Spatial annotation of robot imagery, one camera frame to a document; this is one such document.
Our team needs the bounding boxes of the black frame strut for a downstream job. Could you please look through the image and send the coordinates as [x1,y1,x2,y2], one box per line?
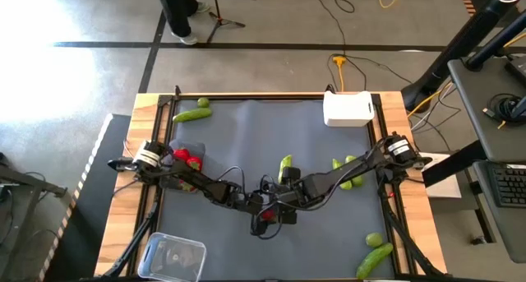
[100,199,159,280]
[380,183,447,279]

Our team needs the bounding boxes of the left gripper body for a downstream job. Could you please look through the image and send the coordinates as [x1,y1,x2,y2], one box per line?
[245,190,272,217]

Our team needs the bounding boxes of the black desk support bar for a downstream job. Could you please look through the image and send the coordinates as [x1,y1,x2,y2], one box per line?
[422,140,494,188]

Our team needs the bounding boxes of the white box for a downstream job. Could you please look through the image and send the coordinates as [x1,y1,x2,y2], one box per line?
[418,152,464,200]

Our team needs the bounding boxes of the looped black floor cable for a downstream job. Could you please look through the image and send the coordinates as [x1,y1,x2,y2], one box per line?
[334,0,358,14]

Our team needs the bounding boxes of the white plastic basket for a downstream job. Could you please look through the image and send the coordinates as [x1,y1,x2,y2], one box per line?
[322,90,376,128]

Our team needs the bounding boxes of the black striped floor mat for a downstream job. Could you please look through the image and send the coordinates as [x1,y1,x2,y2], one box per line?
[39,113,132,282]

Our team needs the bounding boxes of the black aluminium table frame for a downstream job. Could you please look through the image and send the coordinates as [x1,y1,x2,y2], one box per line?
[125,84,412,281]

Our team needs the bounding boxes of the grey desk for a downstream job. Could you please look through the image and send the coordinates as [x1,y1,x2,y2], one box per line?
[446,55,526,164]
[472,160,526,265]

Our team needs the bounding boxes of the black metal stand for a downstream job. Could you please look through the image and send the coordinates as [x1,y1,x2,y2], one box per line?
[0,152,69,282]

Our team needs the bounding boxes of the long black floor cable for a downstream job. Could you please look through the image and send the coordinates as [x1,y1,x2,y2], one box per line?
[302,0,348,57]

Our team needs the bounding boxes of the person legs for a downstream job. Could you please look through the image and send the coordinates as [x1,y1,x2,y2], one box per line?
[155,0,211,46]

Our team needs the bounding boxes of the thin black floor cable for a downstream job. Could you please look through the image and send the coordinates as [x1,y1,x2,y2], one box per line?
[344,53,414,86]

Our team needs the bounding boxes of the black tripod stand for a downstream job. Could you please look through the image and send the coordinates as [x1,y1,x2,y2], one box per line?
[205,0,247,44]

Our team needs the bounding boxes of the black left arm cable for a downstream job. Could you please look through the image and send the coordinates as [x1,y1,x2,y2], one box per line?
[216,164,247,192]

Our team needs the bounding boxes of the black tower fan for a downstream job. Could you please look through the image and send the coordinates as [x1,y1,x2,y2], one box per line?
[400,0,526,113]

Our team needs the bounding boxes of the green cucumber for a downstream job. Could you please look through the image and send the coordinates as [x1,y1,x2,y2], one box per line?
[356,243,395,280]
[172,107,214,124]

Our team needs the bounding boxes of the clear plastic bin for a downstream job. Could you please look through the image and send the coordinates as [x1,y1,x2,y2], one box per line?
[137,231,207,280]

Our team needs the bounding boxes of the black keyboard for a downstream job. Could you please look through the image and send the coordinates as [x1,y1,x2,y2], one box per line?
[487,164,526,209]

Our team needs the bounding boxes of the grey table mat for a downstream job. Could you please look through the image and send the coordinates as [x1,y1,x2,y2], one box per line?
[158,99,396,281]

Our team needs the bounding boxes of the yellow power plug cord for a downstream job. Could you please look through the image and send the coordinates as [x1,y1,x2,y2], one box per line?
[331,55,348,93]

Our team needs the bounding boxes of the yellow floor cable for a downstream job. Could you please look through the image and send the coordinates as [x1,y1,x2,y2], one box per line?
[406,81,453,118]

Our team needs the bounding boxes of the coiled black cable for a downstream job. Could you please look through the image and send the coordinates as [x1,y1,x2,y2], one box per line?
[482,93,526,130]

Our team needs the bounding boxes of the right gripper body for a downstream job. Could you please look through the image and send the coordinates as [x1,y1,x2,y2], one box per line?
[279,165,316,226]

